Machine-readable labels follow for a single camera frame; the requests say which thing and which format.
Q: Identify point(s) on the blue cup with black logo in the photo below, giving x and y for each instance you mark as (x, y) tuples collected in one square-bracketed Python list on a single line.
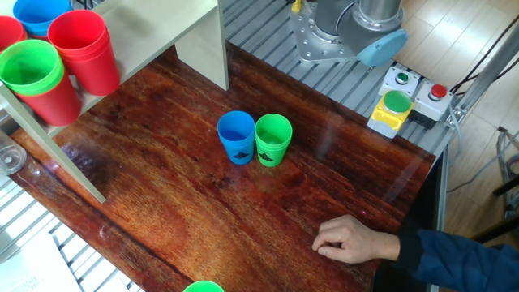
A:
[(237, 140)]

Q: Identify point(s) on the person's bare hand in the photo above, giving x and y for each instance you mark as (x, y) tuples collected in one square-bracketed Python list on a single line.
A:
[(353, 240)]

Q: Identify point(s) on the grey box red button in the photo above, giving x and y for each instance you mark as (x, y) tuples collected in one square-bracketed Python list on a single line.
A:
[(425, 107)]

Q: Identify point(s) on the silver UR5 robot arm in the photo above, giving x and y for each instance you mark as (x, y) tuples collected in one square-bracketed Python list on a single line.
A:
[(344, 24)]

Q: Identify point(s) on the black furniture leg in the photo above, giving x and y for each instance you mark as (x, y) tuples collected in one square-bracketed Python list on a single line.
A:
[(498, 228), (507, 185)]

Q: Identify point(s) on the green plastic cup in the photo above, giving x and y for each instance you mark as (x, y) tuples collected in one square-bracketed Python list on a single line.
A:
[(202, 287), (28, 67)]

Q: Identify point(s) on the blue-sleeved forearm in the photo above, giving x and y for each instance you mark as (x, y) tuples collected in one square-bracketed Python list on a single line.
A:
[(466, 261)]

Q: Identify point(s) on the white paper sheet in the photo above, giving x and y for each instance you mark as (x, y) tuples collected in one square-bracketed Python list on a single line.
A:
[(32, 267)]

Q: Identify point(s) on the left green plastic cup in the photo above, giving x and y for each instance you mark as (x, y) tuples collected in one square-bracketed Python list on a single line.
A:
[(202, 287)]

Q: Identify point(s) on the aluminium frame post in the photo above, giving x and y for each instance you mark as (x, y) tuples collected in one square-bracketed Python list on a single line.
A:
[(486, 77)]

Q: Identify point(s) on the red plastic cup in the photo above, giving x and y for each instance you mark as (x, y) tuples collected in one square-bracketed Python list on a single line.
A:
[(93, 69), (10, 30), (57, 105)]

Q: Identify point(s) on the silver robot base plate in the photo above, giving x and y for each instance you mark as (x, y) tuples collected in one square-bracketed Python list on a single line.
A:
[(308, 44)]

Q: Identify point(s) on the yellow box big green button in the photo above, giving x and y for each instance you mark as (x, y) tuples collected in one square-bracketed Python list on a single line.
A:
[(385, 117)]

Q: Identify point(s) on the blue plastic cup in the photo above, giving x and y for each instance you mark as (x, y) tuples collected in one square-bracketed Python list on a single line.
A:
[(40, 16)]

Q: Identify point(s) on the clear plastic cup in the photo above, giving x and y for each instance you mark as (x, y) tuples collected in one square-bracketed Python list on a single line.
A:
[(10, 158)]

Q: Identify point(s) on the light wooden shelf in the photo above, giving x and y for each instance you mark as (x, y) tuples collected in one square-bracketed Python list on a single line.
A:
[(162, 24)]

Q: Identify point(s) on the green cup with black logo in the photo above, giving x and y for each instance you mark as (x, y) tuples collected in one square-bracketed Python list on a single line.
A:
[(273, 140)]

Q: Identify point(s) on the grey box small green button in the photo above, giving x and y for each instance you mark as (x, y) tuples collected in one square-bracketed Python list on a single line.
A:
[(391, 83)]

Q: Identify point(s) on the small yellow clip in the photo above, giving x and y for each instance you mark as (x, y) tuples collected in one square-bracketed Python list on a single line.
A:
[(297, 5)]

